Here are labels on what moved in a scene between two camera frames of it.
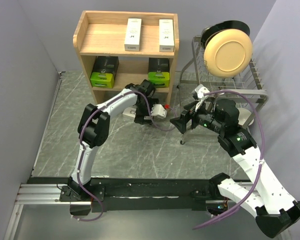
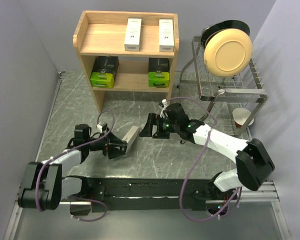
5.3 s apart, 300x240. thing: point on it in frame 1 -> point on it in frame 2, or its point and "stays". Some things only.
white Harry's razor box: [133, 34] stays
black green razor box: [158, 73] stays
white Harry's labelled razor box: [130, 111] -> [130, 137]
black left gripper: [139, 118] -> [112, 152]
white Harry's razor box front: [166, 36] stays
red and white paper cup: [243, 116] stays
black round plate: [223, 25] stays
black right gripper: [180, 122] -> [154, 119]
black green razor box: [102, 76] stays
